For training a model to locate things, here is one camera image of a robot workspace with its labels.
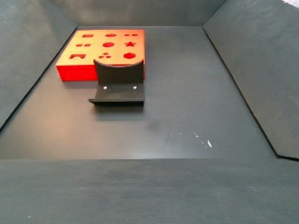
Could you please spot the red shape sorter box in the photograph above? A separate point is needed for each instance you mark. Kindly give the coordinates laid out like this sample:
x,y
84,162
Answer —
x,y
112,47

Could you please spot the black curved holder bracket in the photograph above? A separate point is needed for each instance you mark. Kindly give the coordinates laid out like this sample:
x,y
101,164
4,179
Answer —
x,y
120,84

